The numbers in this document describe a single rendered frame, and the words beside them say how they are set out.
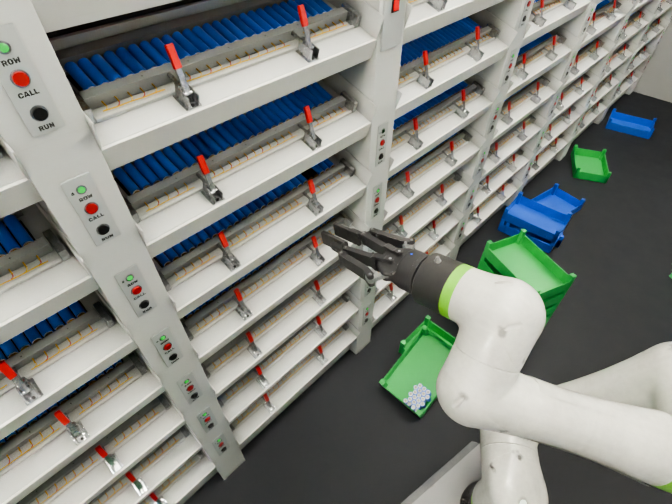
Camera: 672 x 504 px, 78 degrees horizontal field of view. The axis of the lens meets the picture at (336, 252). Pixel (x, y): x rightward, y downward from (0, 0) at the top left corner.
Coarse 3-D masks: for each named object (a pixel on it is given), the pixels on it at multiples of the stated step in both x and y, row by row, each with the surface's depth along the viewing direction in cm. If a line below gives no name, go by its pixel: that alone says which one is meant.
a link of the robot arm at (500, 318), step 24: (456, 288) 63; (480, 288) 61; (504, 288) 59; (528, 288) 59; (456, 312) 63; (480, 312) 59; (504, 312) 57; (528, 312) 57; (480, 336) 59; (504, 336) 57; (528, 336) 57; (480, 360) 59; (504, 360) 58
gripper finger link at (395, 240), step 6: (372, 228) 82; (378, 234) 81; (384, 234) 80; (390, 234) 80; (384, 240) 81; (390, 240) 80; (396, 240) 79; (402, 240) 78; (408, 240) 78; (414, 240) 77; (396, 246) 80; (402, 246) 79
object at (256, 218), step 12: (336, 168) 115; (324, 180) 112; (336, 180) 114; (300, 192) 107; (276, 204) 104; (288, 204) 107; (252, 216) 100; (264, 216) 102; (240, 228) 98; (252, 228) 100; (216, 240) 95; (228, 240) 97; (240, 240) 98; (192, 252) 92; (204, 252) 93; (168, 264) 89; (180, 264) 90; (192, 264) 92; (168, 276) 90
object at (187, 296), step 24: (360, 168) 115; (336, 192) 113; (360, 192) 117; (288, 216) 106; (312, 216) 107; (264, 240) 100; (288, 240) 103; (216, 264) 94; (168, 288) 88; (192, 288) 90; (216, 288) 93
